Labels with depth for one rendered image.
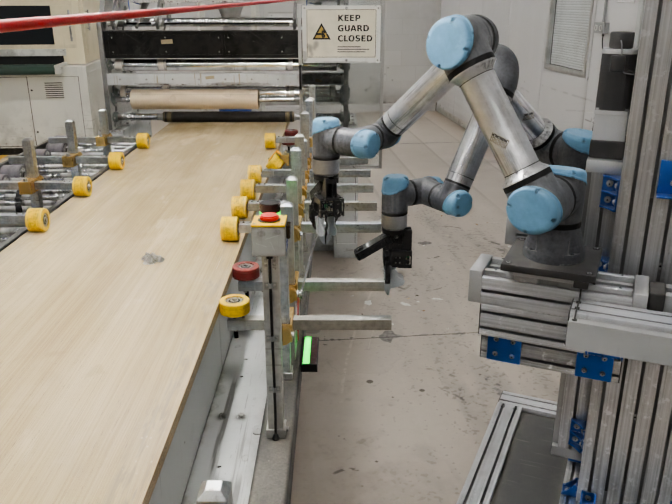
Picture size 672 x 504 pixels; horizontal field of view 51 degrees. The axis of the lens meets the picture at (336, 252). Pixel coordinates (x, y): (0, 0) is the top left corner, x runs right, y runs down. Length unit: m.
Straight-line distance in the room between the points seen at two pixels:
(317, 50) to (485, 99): 2.85
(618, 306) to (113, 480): 1.19
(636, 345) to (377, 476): 1.29
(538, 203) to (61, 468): 1.09
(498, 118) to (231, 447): 1.01
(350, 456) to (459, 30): 1.73
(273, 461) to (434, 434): 1.43
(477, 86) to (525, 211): 0.30
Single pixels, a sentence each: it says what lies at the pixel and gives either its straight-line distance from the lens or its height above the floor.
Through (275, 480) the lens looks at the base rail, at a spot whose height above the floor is 0.70.
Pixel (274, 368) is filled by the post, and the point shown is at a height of 0.88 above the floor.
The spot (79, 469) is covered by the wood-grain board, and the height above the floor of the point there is 0.90.
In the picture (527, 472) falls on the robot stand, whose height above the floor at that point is 0.21.
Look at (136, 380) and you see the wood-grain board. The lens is 1.56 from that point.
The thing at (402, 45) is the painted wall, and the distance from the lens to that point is 10.94.
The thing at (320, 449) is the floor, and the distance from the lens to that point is 2.85.
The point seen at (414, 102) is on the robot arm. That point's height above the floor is 1.40.
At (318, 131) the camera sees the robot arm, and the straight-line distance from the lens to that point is 1.93.
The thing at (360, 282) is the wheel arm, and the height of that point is 0.86.
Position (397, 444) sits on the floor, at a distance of 2.89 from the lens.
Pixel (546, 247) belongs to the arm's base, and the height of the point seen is 1.08.
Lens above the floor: 1.66
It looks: 20 degrees down
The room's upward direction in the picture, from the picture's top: straight up
